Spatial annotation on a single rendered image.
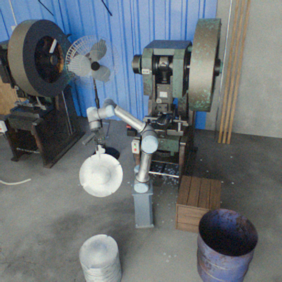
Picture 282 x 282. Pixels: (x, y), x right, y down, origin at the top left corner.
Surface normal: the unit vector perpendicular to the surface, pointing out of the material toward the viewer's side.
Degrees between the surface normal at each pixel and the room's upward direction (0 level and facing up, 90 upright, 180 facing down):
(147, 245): 0
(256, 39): 90
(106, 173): 54
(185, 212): 90
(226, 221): 88
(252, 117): 90
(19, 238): 0
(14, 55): 67
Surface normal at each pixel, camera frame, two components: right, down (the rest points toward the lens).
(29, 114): -0.33, 0.52
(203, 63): -0.30, 0.17
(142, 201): 0.02, 0.54
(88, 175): 0.10, -0.07
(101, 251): -0.05, -0.84
